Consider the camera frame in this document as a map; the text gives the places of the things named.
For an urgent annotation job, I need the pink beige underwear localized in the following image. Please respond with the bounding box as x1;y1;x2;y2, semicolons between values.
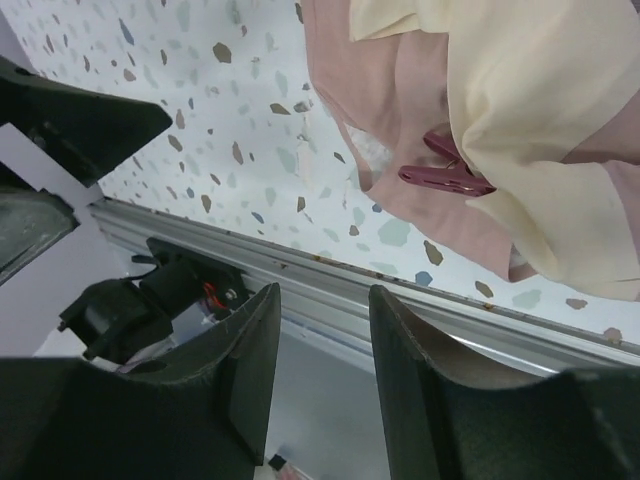
301;1;639;301

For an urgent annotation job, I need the purple clothespin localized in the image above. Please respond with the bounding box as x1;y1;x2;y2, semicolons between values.
398;132;495;198

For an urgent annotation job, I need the aluminium rail frame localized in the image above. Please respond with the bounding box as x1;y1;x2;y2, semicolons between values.
90;200;639;376

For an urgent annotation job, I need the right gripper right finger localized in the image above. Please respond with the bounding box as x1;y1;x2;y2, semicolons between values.
369;286;639;479

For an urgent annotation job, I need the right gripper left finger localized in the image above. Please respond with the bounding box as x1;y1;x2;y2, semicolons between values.
1;283;281;479

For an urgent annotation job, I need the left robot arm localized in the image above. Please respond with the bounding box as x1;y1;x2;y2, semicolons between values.
1;58;248;364

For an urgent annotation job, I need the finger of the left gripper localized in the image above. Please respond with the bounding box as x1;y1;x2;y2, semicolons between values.
1;164;80;284
1;57;172;187

